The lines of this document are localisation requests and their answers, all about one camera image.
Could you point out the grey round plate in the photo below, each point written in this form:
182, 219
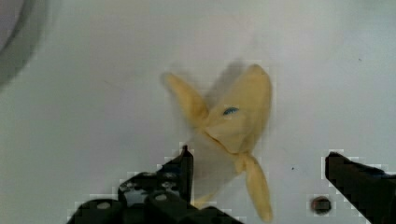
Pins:
24, 38

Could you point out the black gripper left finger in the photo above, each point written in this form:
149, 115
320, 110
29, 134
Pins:
161, 197

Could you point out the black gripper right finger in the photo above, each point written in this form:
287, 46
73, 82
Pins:
370, 190

